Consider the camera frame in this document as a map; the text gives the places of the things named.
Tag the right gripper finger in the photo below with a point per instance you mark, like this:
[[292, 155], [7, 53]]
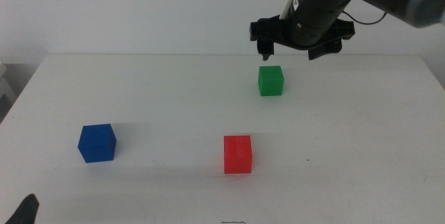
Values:
[[323, 50], [266, 50]]

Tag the red cube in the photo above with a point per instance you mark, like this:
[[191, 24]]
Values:
[[238, 156]]

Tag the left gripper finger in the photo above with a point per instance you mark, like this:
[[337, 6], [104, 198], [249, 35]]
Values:
[[26, 211]]

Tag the blue cube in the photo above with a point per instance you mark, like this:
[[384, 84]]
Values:
[[97, 144]]

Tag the green cube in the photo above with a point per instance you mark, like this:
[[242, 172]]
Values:
[[271, 82]]

